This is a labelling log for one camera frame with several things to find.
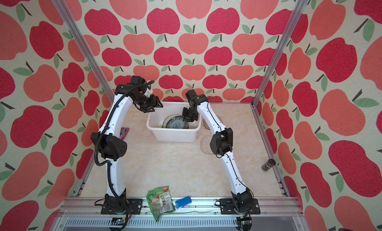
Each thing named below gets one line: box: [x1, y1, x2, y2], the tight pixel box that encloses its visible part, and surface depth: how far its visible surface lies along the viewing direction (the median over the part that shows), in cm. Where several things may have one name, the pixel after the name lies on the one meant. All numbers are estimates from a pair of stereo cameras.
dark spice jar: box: [261, 158, 277, 172], surface depth 81 cm
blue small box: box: [175, 196, 192, 210], surface depth 76 cm
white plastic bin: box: [146, 101, 202, 143], surface depth 99 cm
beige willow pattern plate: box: [161, 114, 177, 129], surface depth 106 cm
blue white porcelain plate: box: [165, 115, 190, 129], surface depth 103 cm
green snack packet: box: [146, 185, 176, 222], surface depth 76 cm
